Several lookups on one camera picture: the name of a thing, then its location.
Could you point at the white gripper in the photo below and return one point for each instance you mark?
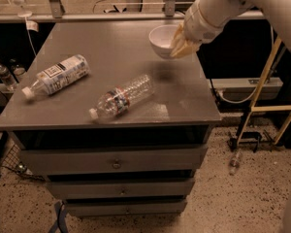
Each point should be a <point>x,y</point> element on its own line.
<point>200,25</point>

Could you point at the white ceramic bowl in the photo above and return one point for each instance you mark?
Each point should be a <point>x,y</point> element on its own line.
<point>160,39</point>

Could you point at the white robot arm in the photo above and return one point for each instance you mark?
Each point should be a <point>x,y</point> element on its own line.
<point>276,12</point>

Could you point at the clear water bottle red label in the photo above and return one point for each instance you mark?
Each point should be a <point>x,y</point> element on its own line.
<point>120,98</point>

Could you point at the white labelled plastic bottle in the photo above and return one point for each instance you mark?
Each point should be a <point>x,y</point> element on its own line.
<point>58,76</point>

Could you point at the bottle lying on floor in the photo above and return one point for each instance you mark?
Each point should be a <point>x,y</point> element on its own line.
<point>234,163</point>

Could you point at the small bottle on left shelf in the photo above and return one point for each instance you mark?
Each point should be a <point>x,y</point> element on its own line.
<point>7,78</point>

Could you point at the grey drawer cabinet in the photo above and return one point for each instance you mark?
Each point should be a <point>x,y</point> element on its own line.
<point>142,162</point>

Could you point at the metal rail frame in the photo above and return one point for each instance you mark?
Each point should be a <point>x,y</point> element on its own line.
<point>88,10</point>

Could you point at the white lamp on rail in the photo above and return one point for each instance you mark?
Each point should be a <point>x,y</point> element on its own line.
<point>23,13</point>

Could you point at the wire basket on floor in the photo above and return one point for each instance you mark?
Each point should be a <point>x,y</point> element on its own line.
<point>11,161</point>

